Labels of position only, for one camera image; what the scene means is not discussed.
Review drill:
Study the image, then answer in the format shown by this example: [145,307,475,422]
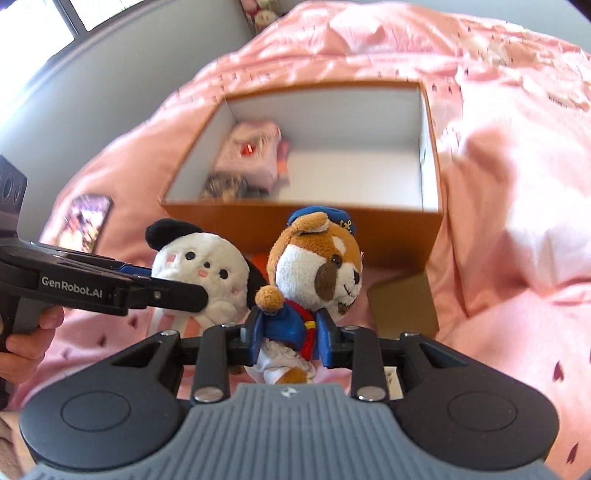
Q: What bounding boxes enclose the dark patterned small item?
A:
[199,172,243,200]

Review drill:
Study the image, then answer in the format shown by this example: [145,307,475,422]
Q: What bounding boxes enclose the pink zip pouch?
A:
[217,119,293,188]

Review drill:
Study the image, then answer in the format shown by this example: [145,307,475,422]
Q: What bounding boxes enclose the orange cardboard box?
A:
[158,80,444,278]

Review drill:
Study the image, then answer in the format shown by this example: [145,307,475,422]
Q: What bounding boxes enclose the person's left hand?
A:
[0,306,66,385]

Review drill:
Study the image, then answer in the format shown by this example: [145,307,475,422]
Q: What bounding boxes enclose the smartphone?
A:
[55,194,114,254]

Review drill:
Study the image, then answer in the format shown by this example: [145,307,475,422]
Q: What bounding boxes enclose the pink printed blanket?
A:
[0,0,591,480]

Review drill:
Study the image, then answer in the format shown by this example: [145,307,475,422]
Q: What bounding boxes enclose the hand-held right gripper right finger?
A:
[316,310,462,401]

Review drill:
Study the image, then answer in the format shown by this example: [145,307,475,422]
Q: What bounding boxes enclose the window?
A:
[0,0,158,139]

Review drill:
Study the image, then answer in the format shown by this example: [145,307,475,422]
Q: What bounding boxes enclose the small brown cardboard box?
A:
[367,272,439,340]

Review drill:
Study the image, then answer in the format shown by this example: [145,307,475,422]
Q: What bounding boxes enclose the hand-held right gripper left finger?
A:
[111,307,266,403]

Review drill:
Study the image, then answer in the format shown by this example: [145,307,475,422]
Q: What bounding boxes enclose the white plush toy black ears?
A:
[144,219,269,344]

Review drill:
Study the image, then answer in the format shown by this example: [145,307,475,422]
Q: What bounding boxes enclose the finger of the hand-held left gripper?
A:
[111,261,154,280]
[127,278,210,315]

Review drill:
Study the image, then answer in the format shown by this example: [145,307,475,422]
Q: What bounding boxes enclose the brown dog plush toy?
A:
[256,205,365,386]

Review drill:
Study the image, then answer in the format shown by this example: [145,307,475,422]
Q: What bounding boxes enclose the column of plush toys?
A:
[240,0,280,33]

